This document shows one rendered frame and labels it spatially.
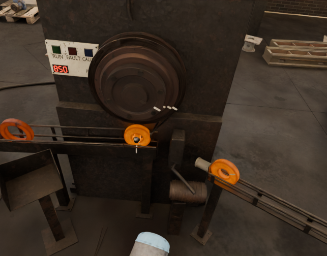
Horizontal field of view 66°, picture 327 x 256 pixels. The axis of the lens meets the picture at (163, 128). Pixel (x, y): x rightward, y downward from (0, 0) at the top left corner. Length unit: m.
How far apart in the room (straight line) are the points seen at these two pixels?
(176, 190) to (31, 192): 0.79
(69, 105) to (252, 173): 1.70
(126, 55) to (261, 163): 1.85
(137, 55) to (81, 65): 0.38
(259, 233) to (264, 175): 0.60
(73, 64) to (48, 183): 0.65
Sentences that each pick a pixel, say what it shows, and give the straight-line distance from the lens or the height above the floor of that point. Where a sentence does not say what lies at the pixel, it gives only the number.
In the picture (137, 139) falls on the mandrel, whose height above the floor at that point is 0.78.
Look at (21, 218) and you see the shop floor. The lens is 2.19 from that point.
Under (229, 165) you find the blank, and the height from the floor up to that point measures 0.78.
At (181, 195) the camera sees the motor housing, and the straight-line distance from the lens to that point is 1.54.
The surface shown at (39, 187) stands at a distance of 1.52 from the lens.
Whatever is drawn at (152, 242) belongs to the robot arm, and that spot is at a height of 0.95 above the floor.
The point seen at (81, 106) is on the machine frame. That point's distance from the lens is 1.53.
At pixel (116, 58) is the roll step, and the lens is 1.15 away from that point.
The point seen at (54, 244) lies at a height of 0.01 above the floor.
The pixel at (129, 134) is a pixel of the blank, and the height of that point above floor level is 0.77.
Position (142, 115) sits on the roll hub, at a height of 1.01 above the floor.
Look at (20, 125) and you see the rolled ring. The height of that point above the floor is 0.78.
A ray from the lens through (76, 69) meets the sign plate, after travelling 1.42.
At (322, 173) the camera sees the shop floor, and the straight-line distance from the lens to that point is 2.85.
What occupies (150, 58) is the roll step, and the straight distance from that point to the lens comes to 1.12.
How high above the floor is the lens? 1.75
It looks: 40 degrees down
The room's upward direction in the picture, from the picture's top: 6 degrees clockwise
